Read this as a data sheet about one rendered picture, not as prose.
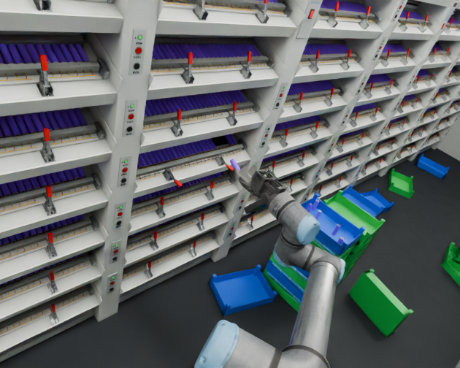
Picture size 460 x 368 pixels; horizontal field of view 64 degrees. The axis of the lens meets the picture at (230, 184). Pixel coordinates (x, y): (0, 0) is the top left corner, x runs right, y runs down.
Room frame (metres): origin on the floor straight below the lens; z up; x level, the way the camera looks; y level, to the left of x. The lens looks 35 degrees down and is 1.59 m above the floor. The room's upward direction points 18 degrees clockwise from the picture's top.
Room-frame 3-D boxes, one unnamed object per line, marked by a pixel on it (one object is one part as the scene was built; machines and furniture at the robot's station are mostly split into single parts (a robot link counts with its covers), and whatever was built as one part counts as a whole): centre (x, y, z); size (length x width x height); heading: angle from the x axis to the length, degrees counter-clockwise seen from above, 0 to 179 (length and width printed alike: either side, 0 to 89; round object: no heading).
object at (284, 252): (0.95, -0.27, 0.74); 0.12 x 0.09 x 0.12; 76
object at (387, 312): (1.47, -1.00, 0.10); 0.30 x 0.08 x 0.20; 41
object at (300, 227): (0.95, -0.25, 0.85); 0.12 x 0.09 x 0.10; 48
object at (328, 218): (1.46, -0.51, 0.52); 0.30 x 0.20 x 0.08; 56
